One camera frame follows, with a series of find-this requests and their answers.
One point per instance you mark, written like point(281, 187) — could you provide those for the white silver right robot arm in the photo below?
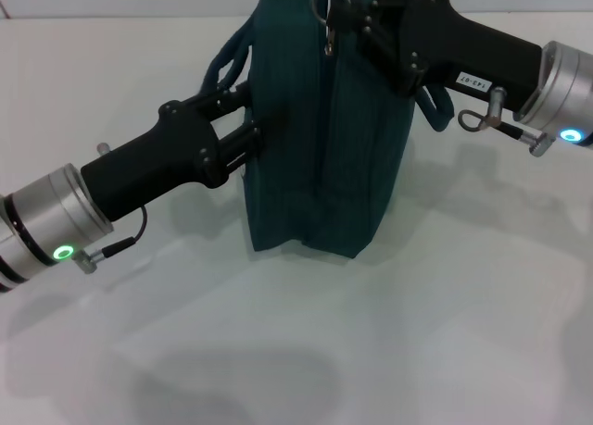
point(565, 101)

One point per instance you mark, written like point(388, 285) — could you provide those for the dark teal insulated lunch bag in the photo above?
point(324, 142)

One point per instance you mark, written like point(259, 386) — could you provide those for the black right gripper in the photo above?
point(463, 41)

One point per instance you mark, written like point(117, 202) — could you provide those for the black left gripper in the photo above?
point(153, 156)

